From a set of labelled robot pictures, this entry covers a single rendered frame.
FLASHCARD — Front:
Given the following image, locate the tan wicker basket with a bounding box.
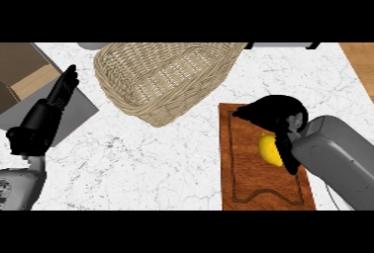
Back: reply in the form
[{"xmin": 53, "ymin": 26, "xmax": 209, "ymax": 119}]
[{"xmin": 91, "ymin": 42, "xmax": 248, "ymax": 128}]

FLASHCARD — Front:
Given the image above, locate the brown wooden cabinet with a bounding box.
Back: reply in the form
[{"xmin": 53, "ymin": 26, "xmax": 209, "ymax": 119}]
[{"xmin": 0, "ymin": 42, "xmax": 63, "ymax": 115}]

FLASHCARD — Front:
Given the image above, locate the flat grey cabinet door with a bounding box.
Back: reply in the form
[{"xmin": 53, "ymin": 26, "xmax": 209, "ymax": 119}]
[{"xmin": 0, "ymin": 86, "xmax": 100, "ymax": 148}]

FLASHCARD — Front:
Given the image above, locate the pale wooden board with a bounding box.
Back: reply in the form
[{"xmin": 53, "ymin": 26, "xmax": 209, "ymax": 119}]
[{"xmin": 337, "ymin": 42, "xmax": 374, "ymax": 104}]

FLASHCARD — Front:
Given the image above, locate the pale grey appliance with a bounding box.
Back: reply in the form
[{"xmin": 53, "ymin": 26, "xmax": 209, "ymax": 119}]
[{"xmin": 75, "ymin": 42, "xmax": 110, "ymax": 51}]

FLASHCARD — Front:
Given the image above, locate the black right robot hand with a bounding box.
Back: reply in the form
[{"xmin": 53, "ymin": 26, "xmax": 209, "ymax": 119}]
[{"xmin": 230, "ymin": 94, "xmax": 310, "ymax": 176}]

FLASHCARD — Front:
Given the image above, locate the brown wooden cutting board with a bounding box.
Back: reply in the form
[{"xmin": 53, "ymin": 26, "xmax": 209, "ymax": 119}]
[{"xmin": 217, "ymin": 102, "xmax": 316, "ymax": 211}]

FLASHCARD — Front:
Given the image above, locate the grey appliance with black legs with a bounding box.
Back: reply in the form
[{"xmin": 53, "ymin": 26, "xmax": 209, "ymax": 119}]
[{"xmin": 242, "ymin": 42, "xmax": 322, "ymax": 50}]

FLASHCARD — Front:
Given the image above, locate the yellow lemon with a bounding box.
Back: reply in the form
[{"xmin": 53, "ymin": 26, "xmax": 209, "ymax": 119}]
[{"xmin": 257, "ymin": 132, "xmax": 285, "ymax": 168}]

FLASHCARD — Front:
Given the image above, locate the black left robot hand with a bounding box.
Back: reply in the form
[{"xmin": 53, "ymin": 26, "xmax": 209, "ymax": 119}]
[{"xmin": 4, "ymin": 64, "xmax": 79, "ymax": 157}]

